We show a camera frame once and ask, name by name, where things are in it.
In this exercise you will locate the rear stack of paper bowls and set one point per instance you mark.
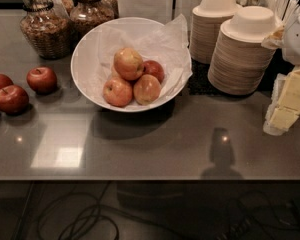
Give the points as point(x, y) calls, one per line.
point(206, 21)

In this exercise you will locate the white ceramic bowl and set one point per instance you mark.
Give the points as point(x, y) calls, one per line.
point(83, 70)

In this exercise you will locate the red apple front left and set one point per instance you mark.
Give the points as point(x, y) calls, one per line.
point(13, 99)

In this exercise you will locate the red apple on table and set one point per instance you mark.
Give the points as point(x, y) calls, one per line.
point(42, 80)

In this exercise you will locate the large glass granola jar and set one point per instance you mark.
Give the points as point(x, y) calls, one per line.
point(46, 30)

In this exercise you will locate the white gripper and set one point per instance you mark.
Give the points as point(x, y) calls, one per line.
point(298, 43)

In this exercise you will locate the white paper bowl liner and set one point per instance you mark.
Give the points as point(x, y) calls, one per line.
point(163, 47)

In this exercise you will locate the yellow-red apple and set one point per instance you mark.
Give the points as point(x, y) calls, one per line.
point(117, 92)
point(147, 89)
point(128, 63)

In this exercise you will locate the stack of paper bowls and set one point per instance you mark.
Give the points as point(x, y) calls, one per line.
point(206, 21)
point(239, 60)

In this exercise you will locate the black rubber mat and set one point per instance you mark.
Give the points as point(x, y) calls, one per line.
point(198, 84)

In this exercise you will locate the front stack of paper bowls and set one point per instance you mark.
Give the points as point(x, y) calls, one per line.
point(239, 60)

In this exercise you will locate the dark red apple in bowl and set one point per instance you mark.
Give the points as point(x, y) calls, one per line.
point(155, 69)

